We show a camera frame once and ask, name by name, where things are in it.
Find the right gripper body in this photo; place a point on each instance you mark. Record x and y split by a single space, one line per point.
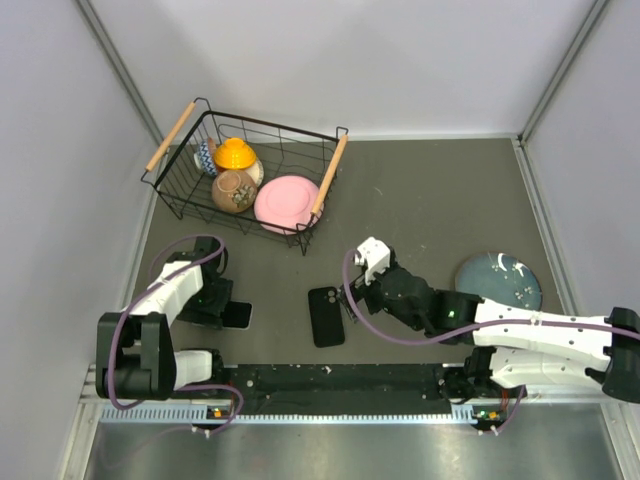
377 300

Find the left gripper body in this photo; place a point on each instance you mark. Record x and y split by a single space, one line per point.
211 299

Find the white phone black screen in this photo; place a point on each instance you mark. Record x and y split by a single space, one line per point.
237 315

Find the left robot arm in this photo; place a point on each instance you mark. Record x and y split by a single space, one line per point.
135 357

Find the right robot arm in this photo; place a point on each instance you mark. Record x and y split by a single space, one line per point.
513 347

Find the blue ceramic plate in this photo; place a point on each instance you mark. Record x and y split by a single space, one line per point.
500 277

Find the pink plate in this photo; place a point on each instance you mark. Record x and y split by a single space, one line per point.
283 205

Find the brown ceramic bowl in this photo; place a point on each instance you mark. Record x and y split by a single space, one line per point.
234 191

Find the cream bowl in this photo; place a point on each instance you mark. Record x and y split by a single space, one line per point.
256 172

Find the blue white patterned cup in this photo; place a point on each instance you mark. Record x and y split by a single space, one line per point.
204 157

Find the orange bowl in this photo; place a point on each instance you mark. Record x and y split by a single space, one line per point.
234 154

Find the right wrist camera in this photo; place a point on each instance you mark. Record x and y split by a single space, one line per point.
374 256

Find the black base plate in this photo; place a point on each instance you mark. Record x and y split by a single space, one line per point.
338 388

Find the slotted cable duct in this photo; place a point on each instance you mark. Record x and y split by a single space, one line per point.
202 414

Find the black wire basket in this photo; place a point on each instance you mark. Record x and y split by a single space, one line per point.
283 150

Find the right wooden basket handle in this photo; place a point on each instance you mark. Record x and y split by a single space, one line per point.
329 175

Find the wooden basket handle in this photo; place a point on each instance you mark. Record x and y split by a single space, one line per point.
166 142
329 175

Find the left wooden basket handle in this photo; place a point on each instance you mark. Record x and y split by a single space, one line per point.
166 142

